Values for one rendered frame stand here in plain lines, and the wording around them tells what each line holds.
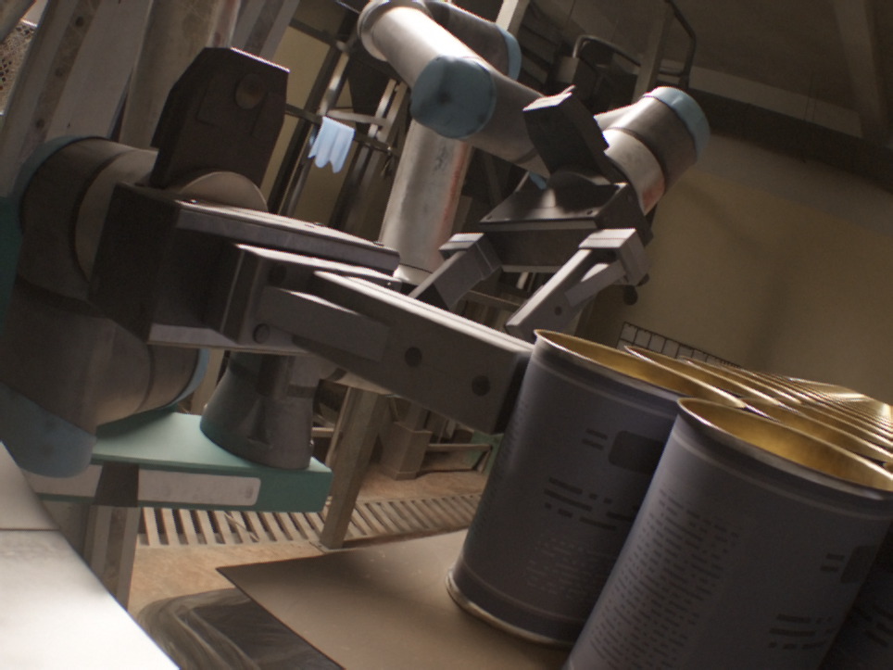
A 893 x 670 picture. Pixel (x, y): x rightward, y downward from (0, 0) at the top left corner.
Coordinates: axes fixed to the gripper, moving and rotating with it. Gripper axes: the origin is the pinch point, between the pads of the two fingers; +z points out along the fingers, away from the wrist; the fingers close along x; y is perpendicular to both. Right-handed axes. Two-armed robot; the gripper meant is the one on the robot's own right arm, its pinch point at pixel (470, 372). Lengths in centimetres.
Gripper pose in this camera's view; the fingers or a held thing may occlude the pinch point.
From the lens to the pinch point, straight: 25.3
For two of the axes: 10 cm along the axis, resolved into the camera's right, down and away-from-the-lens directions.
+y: -3.0, 9.5, 1.1
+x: -5.1, -0.7, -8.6
